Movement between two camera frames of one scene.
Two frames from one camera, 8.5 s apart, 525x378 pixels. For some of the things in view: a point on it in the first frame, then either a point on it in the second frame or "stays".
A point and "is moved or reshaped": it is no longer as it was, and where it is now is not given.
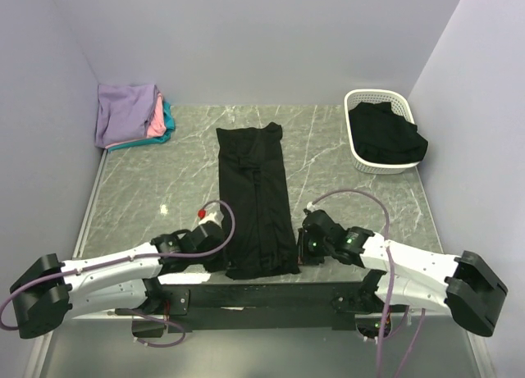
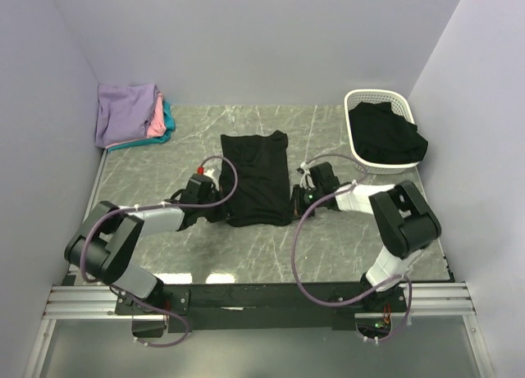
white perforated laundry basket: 401,107 stays
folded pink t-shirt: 157,127 stays
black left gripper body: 212,263 → 213,213
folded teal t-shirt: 170,127 stays
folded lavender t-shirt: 124,111 stays
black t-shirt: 253,181 is moved or reshaped
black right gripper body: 312,252 → 303,200
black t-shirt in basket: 381,137 stays
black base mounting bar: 301,305 stays
